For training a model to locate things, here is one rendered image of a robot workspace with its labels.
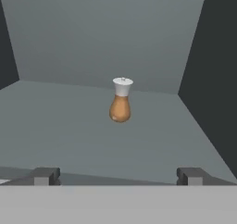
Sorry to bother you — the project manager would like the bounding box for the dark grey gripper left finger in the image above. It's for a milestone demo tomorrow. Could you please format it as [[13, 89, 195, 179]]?
[[2, 167, 61, 187]]

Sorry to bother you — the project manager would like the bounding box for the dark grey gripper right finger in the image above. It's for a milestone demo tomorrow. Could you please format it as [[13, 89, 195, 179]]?
[[176, 167, 236, 187]]

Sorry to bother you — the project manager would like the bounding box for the brown shaker with white cap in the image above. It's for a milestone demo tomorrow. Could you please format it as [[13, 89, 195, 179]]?
[[108, 76, 134, 123]]

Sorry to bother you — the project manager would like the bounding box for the grey open cabinet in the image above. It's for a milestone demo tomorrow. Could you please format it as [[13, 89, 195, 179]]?
[[0, 0, 237, 187]]

